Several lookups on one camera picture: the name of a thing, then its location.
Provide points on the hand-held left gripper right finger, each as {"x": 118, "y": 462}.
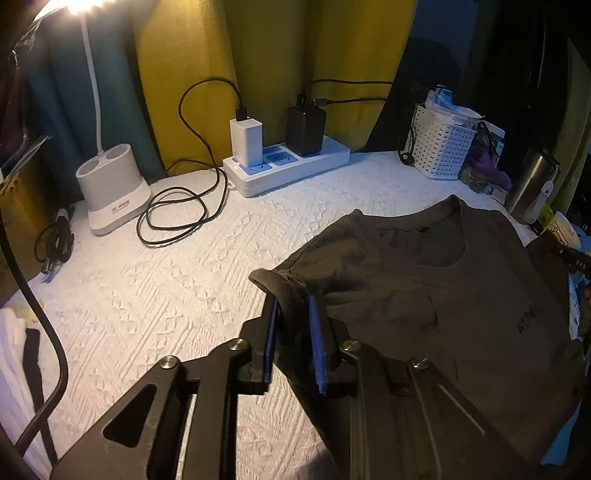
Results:
{"x": 318, "y": 346}

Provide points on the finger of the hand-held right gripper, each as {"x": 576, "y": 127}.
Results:
{"x": 577, "y": 261}

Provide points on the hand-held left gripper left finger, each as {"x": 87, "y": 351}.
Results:
{"x": 269, "y": 344}

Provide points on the brown printed t-shirt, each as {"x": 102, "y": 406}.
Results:
{"x": 415, "y": 300}

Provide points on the white cartoon mug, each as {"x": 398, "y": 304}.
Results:
{"x": 561, "y": 230}

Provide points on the yellow green object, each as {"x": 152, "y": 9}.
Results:
{"x": 547, "y": 214}

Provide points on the steel thermos bottle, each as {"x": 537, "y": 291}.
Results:
{"x": 531, "y": 184}

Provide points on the narrow yellow curtain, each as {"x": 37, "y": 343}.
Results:
{"x": 577, "y": 138}

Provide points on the purple bag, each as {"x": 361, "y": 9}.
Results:
{"x": 485, "y": 161}

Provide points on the printed paper packet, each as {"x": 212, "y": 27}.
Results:
{"x": 493, "y": 136}

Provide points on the white power strip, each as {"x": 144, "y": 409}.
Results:
{"x": 295, "y": 173}

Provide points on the white perforated plastic basket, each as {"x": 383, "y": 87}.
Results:
{"x": 441, "y": 147}

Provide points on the white charger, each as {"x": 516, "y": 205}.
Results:
{"x": 247, "y": 143}

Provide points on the dark glass window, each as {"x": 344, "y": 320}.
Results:
{"x": 508, "y": 69}

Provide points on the blue white packets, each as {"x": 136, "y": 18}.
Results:
{"x": 445, "y": 104}

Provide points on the black charger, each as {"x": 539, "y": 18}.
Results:
{"x": 304, "y": 131}

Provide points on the white desk lamp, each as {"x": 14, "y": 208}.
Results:
{"x": 111, "y": 194}

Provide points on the small yellow pad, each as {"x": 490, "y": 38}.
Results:
{"x": 32, "y": 314}

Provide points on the white pillow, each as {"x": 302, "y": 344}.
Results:
{"x": 11, "y": 369}

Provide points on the wide yellow curtain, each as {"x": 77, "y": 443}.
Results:
{"x": 277, "y": 46}

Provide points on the teal curtain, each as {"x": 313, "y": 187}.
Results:
{"x": 55, "y": 92}

